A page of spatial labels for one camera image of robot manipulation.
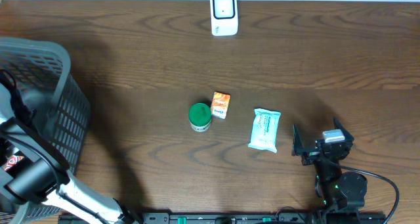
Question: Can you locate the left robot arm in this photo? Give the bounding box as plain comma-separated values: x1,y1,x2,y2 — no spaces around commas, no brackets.
1,70,143,223

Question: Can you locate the orange small carton box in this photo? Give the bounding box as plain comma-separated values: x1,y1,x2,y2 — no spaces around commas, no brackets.
211,91,231,119

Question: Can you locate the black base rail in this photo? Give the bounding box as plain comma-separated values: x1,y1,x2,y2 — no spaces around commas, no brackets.
58,211,388,224

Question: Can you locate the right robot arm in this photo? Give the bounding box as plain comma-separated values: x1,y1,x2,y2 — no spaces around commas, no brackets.
292,118,368,223

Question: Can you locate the green lid jar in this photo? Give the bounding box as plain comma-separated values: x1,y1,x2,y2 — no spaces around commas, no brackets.
188,103,212,132

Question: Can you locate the light blue wet wipes pack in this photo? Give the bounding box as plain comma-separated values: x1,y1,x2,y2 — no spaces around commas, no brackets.
248,108,282,153

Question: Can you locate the white barcode scanner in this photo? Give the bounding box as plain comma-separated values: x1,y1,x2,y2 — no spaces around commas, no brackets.
209,0,239,37

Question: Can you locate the red chocolate wafer bar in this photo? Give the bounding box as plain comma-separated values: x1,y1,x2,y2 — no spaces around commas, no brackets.
2,155,25,171

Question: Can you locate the grey plastic basket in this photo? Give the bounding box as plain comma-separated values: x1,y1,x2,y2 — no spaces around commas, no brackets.
1,37,91,223

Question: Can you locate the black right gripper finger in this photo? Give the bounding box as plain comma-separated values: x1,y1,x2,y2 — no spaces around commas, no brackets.
333,117,354,143
291,124,303,156

